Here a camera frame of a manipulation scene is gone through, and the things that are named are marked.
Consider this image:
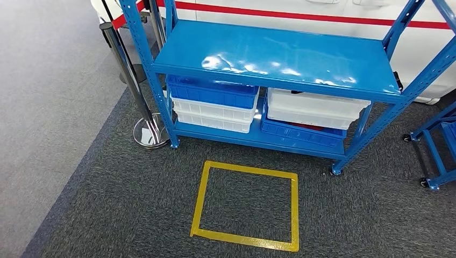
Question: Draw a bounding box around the red plastic part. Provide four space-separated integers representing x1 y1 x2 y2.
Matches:
290 122 323 131

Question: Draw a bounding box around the blue metal shelf rack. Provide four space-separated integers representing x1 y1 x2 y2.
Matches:
118 0 456 176
402 101 456 192

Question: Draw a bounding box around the black stanchion with round base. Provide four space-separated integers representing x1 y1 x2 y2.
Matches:
101 0 147 85

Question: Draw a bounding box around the yellow floor tape square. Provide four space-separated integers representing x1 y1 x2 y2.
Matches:
189 160 300 253

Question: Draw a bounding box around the red barrier belt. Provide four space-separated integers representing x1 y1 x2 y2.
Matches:
111 0 146 30
156 0 451 30

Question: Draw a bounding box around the white car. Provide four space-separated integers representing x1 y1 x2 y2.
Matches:
90 0 456 106

